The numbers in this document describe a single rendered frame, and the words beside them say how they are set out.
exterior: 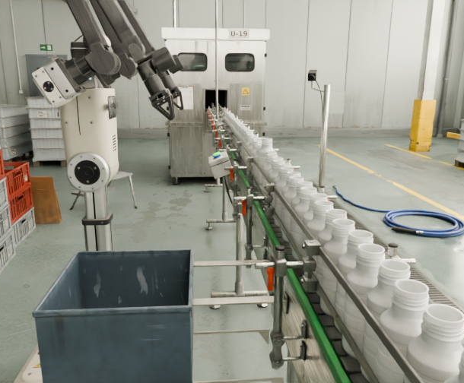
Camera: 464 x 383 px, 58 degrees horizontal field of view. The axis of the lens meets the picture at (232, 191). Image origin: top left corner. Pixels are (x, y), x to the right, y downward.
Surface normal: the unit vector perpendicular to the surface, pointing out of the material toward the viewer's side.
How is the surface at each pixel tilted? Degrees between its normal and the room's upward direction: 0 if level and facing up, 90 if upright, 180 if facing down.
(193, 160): 90
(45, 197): 102
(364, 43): 90
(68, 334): 90
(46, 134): 90
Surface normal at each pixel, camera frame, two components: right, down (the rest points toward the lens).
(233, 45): 0.07, 0.25
